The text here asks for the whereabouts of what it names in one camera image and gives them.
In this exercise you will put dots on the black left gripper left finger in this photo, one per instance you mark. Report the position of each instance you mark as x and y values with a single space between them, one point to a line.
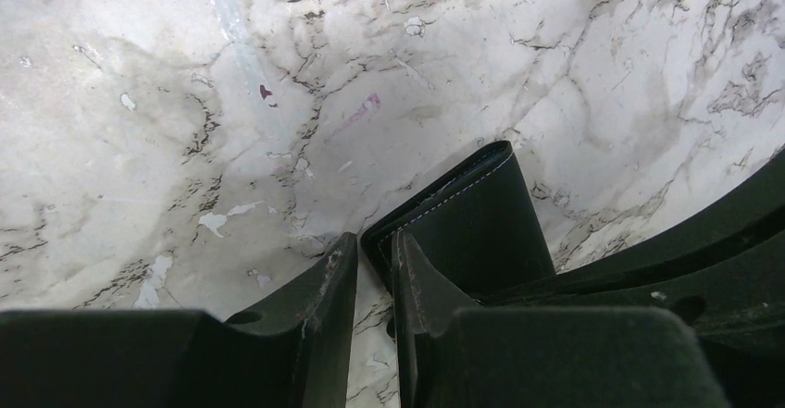
291 349

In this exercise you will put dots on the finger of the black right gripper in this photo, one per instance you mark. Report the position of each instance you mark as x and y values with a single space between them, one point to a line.
751 213
731 294

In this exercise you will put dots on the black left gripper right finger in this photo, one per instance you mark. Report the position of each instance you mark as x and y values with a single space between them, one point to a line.
453 352

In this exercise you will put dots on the black leather card holder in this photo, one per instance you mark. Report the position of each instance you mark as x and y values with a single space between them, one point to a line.
476 223

